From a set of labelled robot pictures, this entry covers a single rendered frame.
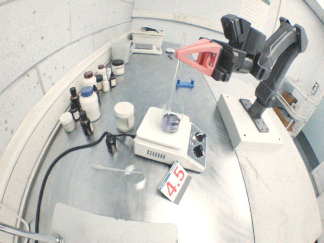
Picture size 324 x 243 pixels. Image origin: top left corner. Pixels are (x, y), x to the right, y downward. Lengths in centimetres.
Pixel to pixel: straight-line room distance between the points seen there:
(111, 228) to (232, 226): 29
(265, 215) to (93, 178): 51
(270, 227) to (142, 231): 38
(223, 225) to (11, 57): 68
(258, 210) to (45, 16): 88
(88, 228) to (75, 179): 14
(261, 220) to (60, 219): 53
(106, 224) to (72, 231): 9
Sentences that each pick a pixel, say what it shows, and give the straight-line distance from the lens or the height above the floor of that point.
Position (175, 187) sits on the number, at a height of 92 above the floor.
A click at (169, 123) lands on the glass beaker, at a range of 32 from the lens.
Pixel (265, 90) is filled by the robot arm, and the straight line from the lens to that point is 57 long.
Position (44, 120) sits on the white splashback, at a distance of 49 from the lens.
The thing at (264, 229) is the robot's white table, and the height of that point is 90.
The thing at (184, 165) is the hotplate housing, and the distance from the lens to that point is 38.
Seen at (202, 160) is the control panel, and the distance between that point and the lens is 40.
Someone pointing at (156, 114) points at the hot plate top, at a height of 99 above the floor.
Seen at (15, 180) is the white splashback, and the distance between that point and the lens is 44.
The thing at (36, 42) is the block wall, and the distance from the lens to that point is 50.
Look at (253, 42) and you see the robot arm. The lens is 35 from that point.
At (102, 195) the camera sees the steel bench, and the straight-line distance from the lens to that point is 37.
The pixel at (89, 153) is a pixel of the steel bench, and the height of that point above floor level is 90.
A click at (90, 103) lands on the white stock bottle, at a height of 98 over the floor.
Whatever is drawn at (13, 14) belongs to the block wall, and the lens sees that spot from 46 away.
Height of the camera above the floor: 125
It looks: 43 degrees down
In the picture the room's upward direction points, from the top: 11 degrees clockwise
